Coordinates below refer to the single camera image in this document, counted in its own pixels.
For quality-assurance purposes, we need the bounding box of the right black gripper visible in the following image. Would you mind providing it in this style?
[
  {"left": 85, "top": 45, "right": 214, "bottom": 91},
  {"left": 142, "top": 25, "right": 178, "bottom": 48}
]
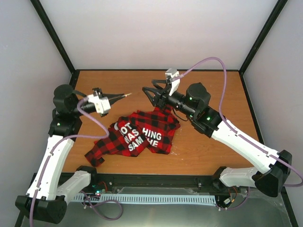
[{"left": 142, "top": 80, "right": 196, "bottom": 119}]

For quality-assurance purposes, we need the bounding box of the red black plaid shirt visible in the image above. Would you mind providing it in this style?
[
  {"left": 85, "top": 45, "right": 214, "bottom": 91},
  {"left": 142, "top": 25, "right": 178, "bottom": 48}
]
[{"left": 85, "top": 106, "right": 180, "bottom": 167}]

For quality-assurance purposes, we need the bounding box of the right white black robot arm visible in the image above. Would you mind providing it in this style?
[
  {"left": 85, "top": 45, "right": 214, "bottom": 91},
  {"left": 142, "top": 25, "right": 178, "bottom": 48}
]
[{"left": 142, "top": 80, "right": 292, "bottom": 197}]

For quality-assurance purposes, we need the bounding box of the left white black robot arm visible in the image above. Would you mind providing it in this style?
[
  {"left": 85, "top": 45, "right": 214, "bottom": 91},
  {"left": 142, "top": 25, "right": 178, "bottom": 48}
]
[{"left": 15, "top": 84, "right": 127, "bottom": 226}]

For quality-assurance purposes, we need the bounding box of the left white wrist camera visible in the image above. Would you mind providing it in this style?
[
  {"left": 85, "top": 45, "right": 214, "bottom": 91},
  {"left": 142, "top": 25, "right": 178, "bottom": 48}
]
[{"left": 88, "top": 95, "right": 111, "bottom": 115}]

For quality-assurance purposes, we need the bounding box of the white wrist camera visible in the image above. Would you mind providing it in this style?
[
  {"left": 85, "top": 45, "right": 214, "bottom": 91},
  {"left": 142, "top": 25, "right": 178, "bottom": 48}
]
[
  {"left": 88, "top": 95, "right": 111, "bottom": 115},
  {"left": 165, "top": 68, "right": 180, "bottom": 96}
]

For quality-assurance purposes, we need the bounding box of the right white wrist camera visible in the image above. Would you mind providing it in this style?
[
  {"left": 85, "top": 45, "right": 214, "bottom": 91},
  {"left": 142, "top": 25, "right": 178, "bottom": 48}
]
[{"left": 165, "top": 68, "right": 180, "bottom": 96}]

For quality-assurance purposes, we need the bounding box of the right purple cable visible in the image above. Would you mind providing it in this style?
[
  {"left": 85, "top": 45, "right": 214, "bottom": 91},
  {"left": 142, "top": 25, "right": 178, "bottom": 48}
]
[{"left": 175, "top": 56, "right": 303, "bottom": 211}]

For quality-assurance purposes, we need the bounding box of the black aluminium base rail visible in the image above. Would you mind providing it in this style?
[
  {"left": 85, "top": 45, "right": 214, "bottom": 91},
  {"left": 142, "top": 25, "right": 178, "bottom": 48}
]
[{"left": 56, "top": 173, "right": 284, "bottom": 192}]

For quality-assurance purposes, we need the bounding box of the light blue slotted cable duct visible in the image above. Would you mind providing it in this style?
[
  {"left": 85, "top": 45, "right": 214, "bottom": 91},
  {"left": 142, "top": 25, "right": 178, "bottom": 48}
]
[{"left": 71, "top": 192, "right": 217, "bottom": 205}]

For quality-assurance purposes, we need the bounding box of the left black frame post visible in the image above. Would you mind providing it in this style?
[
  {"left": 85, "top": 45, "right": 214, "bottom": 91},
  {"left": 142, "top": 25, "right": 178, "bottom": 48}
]
[{"left": 30, "top": 0, "right": 76, "bottom": 74}]

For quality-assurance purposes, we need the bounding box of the black frame post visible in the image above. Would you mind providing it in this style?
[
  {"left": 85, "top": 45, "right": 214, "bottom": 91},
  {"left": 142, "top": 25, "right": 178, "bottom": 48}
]
[
  {"left": 30, "top": 0, "right": 76, "bottom": 74},
  {"left": 239, "top": 0, "right": 288, "bottom": 71}
]

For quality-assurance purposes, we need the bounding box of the right black frame post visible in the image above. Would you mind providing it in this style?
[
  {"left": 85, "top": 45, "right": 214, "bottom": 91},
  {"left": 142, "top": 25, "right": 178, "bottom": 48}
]
[{"left": 239, "top": 0, "right": 288, "bottom": 71}]

